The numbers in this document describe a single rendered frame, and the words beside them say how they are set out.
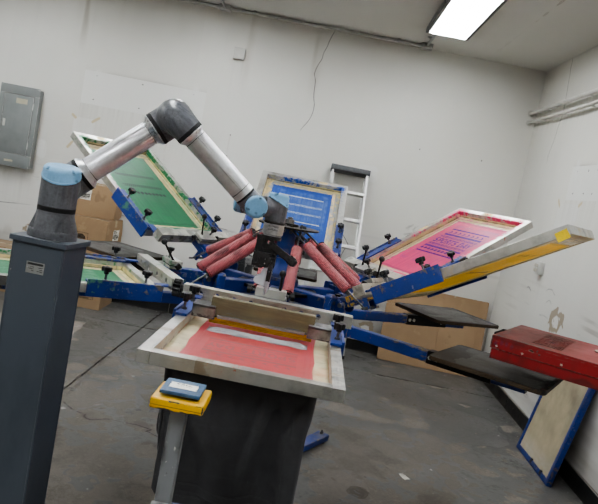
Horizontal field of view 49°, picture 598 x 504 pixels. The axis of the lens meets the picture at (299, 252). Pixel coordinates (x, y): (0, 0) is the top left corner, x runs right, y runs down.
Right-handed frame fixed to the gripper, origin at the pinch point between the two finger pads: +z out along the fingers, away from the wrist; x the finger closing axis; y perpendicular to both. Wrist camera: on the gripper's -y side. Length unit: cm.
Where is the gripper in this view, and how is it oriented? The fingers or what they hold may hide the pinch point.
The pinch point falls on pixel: (266, 290)
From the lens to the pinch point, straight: 240.5
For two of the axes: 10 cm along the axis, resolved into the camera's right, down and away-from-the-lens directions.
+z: -2.0, 9.8, 0.9
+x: -0.2, 0.9, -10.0
